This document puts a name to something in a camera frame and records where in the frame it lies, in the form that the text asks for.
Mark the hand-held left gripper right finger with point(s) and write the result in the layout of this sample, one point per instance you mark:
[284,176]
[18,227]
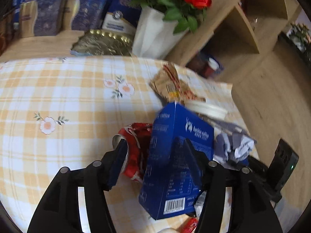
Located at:
[194,167]

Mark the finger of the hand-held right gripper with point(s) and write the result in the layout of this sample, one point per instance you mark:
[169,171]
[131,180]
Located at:
[255,165]

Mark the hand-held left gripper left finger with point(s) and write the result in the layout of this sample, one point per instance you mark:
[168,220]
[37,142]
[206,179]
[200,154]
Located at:
[113,174]

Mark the grey white paper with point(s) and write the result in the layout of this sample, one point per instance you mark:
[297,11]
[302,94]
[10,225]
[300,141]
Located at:
[233,143]

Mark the blue carton box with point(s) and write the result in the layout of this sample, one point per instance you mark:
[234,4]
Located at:
[170,131]

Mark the crushed red can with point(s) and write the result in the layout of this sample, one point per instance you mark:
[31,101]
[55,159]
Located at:
[136,136]

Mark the small red packet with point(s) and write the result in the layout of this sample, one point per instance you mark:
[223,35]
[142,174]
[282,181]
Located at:
[190,224]

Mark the crumpled brown paper bag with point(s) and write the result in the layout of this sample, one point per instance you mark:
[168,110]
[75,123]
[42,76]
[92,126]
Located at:
[170,82]

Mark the red paper cup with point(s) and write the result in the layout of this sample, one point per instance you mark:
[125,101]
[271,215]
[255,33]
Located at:
[211,68]

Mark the dark counter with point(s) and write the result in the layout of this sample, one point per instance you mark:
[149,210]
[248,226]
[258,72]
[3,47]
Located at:
[286,41]

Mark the pink white flower arrangement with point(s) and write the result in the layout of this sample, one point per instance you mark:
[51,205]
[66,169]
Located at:
[300,35]

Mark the wooden shelf unit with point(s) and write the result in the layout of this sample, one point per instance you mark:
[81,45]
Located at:
[245,34]

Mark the gold tray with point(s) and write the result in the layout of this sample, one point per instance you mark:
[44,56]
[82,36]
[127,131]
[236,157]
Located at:
[102,43]

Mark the blue white carton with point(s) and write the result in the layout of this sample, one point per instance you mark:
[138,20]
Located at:
[116,19]

